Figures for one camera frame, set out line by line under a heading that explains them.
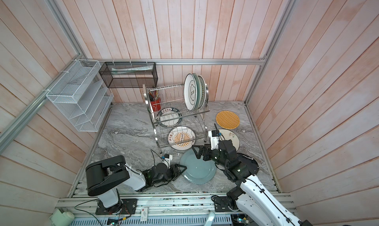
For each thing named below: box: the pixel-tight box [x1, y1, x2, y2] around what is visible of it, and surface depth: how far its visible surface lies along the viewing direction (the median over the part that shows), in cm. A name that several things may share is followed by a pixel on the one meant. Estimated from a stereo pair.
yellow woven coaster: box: [216, 110, 240, 130], surface depth 112 cm
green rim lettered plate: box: [156, 107, 183, 128], surface depth 116 cm
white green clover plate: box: [183, 73, 198, 112], surface depth 83 cm
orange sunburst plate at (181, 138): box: [167, 125, 197, 151], surface depth 100 cm
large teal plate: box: [179, 148, 217, 186], surface depth 85 cm
